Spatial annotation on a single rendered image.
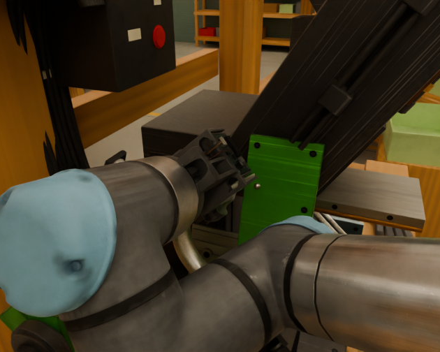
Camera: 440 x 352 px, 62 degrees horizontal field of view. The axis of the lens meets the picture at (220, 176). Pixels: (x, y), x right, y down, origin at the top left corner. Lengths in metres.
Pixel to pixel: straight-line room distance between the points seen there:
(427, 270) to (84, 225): 0.18
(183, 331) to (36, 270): 0.09
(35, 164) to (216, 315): 0.40
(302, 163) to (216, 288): 0.34
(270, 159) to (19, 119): 0.36
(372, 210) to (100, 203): 0.56
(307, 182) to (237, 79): 0.84
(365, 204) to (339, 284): 0.48
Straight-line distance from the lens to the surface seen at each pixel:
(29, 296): 0.23
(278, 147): 0.58
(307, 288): 0.26
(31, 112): 0.57
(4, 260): 0.23
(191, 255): 0.58
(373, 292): 0.23
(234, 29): 1.35
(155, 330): 0.24
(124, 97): 0.88
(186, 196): 0.30
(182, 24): 10.78
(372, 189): 0.77
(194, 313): 0.25
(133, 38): 0.56
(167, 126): 0.72
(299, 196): 0.58
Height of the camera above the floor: 1.49
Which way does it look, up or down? 28 degrees down
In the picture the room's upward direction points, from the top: straight up
